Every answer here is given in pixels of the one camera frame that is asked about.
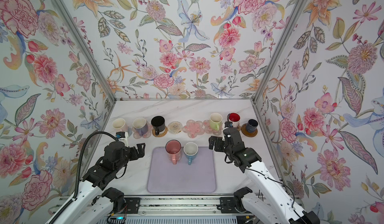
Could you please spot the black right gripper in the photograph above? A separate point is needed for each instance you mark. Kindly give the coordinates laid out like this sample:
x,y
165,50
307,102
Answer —
x,y
212,142

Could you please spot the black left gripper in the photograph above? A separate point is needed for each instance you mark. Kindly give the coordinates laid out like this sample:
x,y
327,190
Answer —
x,y
141,152

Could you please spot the cream mug green handle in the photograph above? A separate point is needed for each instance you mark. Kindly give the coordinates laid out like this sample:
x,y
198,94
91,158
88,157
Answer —
x,y
216,121

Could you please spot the woven tan round coaster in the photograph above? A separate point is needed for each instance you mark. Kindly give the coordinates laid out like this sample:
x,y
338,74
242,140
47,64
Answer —
x,y
161,134

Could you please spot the cream mug purple handle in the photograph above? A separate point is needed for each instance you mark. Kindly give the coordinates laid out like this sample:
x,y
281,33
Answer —
x,y
140,126

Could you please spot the brown wooden round coaster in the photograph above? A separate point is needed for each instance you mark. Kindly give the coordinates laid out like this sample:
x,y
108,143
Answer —
x,y
248,134

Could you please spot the red inside white mug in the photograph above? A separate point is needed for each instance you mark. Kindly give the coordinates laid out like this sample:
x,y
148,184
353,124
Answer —
x,y
234,118

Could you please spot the cream mug pink handle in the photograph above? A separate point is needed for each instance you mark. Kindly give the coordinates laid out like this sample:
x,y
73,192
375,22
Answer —
x,y
120,125

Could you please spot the black mug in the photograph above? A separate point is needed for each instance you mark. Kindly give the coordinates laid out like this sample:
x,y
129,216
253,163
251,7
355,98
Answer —
x,y
158,123

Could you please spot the dark navy small mug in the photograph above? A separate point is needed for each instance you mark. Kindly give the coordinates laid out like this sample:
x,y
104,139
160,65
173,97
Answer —
x,y
251,125

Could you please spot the colourful patterned round coaster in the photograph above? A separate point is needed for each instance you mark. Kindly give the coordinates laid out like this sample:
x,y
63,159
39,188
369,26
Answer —
x,y
175,127

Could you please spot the grey round coaster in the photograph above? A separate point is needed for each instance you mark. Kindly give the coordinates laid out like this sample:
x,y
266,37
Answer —
x,y
129,131

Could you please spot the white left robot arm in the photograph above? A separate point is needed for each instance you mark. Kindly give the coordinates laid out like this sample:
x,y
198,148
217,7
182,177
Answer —
x,y
87,191

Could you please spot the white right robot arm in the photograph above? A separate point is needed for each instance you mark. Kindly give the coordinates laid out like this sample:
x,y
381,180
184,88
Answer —
x,y
280,207

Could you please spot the lilac tray mat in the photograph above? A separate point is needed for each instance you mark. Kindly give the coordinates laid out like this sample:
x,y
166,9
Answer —
x,y
182,178

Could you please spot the white mug blue handle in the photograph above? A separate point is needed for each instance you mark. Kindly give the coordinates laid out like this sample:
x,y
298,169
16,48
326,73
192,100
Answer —
x,y
191,150

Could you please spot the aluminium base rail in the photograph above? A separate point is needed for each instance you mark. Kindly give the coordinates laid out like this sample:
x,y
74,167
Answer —
x,y
206,209

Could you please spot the aluminium corner post right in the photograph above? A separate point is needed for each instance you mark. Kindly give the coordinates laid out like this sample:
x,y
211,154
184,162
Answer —
x,y
280,47

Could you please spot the aluminium corner post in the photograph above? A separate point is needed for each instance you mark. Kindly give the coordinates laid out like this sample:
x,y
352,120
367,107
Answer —
x,y
69,22
280,47

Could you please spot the aluminium corner post left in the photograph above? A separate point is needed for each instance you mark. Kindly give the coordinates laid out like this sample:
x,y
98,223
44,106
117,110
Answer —
x,y
69,22

